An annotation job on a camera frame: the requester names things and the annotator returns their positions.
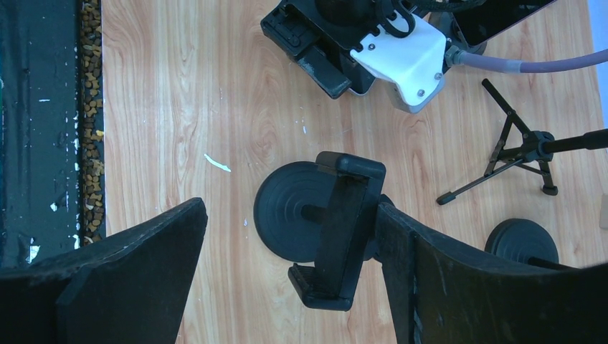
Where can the grey round stand base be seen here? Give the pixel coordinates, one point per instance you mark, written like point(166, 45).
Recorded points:
point(445, 22)

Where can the black phone stand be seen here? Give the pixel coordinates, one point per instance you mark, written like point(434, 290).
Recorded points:
point(526, 242)
point(320, 216)

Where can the black smartphone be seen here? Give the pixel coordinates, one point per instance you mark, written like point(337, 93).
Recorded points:
point(483, 22)
point(361, 79)

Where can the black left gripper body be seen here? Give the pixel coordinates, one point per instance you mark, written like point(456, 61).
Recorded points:
point(347, 23)

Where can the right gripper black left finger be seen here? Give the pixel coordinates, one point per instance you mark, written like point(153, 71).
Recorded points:
point(130, 287)

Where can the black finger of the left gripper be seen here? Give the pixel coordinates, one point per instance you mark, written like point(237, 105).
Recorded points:
point(285, 26)

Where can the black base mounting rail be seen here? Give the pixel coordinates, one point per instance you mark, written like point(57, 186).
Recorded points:
point(42, 124)

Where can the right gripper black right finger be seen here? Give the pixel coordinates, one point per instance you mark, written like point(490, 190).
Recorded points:
point(442, 290)

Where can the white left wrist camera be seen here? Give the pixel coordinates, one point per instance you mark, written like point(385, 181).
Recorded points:
point(411, 67)

